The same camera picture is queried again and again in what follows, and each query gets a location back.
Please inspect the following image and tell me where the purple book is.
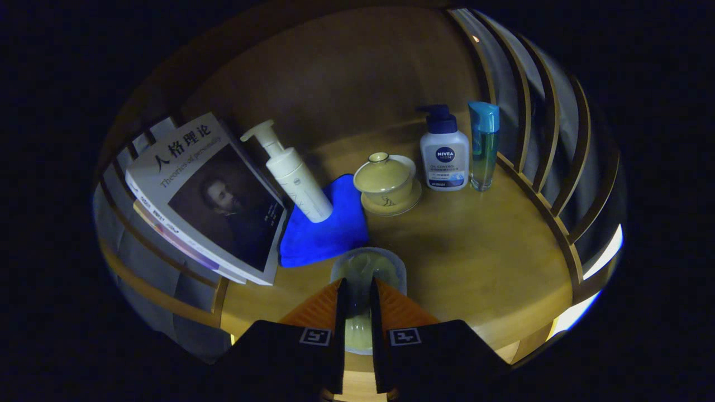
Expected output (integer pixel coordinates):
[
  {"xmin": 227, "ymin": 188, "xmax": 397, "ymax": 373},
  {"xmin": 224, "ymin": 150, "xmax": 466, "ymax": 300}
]
[{"xmin": 133, "ymin": 201, "xmax": 247, "ymax": 284}]

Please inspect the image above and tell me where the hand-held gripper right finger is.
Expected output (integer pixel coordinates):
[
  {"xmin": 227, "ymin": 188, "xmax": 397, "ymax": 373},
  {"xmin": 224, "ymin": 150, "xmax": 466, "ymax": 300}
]
[{"xmin": 369, "ymin": 277, "xmax": 509, "ymax": 402}]

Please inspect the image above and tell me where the thick white book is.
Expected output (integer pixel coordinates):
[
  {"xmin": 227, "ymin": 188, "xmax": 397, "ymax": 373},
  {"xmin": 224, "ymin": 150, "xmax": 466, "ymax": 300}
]
[{"xmin": 125, "ymin": 112, "xmax": 288, "ymax": 286}]

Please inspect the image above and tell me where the white bottle with blue pump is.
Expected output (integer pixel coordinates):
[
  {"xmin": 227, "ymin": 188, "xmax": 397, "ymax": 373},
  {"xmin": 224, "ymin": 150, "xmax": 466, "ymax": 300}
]
[{"xmin": 416, "ymin": 104, "xmax": 470, "ymax": 192}]

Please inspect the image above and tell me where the brown wooden cabinet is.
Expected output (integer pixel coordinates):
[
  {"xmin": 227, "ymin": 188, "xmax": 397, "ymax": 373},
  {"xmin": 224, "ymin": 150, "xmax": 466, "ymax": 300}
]
[{"xmin": 92, "ymin": 6, "xmax": 626, "ymax": 402}]

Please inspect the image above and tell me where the blue folded cloth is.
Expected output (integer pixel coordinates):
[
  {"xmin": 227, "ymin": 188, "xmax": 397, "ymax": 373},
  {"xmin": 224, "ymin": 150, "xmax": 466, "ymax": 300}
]
[{"xmin": 279, "ymin": 174, "xmax": 370, "ymax": 269}]

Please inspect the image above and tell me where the yellow lidded tea cup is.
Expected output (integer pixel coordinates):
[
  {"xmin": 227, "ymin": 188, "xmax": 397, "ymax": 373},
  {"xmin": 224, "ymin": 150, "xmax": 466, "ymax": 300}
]
[{"xmin": 353, "ymin": 152, "xmax": 423, "ymax": 217}]

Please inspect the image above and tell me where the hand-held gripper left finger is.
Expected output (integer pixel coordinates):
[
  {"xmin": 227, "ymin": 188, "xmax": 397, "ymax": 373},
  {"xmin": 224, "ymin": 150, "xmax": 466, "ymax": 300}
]
[{"xmin": 215, "ymin": 277, "xmax": 348, "ymax": 402}]

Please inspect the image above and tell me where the wooden countertop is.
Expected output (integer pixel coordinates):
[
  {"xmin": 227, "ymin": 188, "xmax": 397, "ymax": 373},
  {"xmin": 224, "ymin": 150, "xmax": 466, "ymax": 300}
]
[{"xmin": 221, "ymin": 114, "xmax": 576, "ymax": 402}]

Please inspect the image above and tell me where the tall white pump bottle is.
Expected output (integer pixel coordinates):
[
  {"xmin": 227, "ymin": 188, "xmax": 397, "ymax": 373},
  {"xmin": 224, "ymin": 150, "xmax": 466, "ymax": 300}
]
[{"xmin": 240, "ymin": 119, "xmax": 334, "ymax": 223}]

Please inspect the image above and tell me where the teal slim bottle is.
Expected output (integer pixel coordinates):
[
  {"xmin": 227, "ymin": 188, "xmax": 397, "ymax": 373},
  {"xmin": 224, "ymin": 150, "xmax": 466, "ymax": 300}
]
[{"xmin": 468, "ymin": 101, "xmax": 501, "ymax": 192}]

